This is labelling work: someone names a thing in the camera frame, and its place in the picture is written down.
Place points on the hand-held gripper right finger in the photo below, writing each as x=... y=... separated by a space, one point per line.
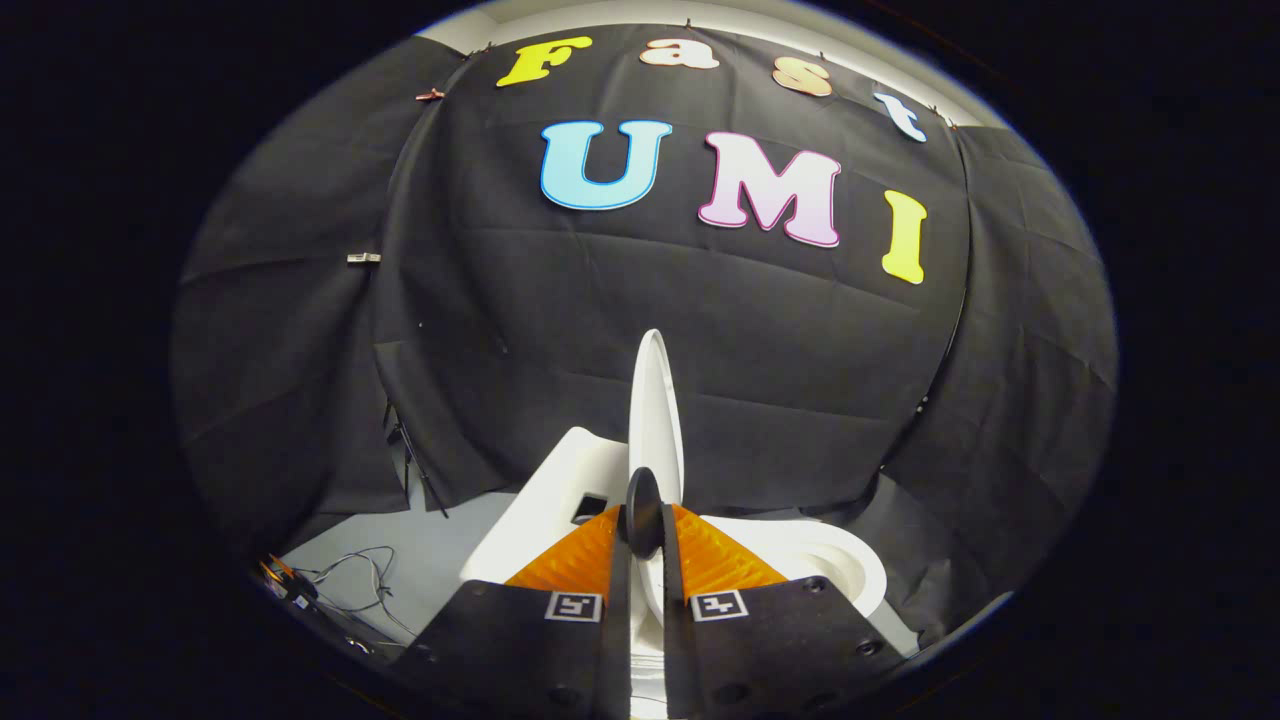
x=770 y=650

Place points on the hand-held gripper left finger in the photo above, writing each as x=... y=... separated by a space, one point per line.
x=540 y=650

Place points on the white toilet tank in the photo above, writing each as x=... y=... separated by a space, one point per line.
x=540 y=500

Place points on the thin black stand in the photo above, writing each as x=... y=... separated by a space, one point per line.
x=415 y=465

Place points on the black backdrop cloth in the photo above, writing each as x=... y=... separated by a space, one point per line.
x=600 y=330

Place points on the small metal clip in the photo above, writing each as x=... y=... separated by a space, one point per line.
x=363 y=258
x=430 y=95

